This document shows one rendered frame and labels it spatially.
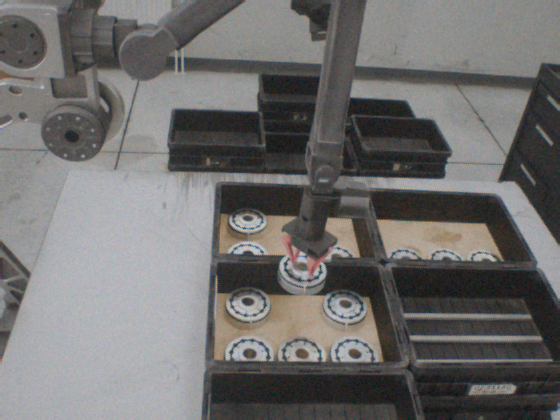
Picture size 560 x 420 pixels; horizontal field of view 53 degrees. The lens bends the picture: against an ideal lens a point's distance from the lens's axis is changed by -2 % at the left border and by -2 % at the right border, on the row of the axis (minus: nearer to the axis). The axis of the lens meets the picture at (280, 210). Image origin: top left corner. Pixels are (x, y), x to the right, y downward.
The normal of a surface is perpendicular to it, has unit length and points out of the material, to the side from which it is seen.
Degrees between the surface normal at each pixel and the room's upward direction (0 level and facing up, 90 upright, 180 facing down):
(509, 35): 90
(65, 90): 90
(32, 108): 90
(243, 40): 90
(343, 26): 79
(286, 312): 0
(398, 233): 0
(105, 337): 0
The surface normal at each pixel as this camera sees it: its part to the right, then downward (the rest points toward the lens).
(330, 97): 0.04, 0.46
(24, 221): 0.09, -0.78
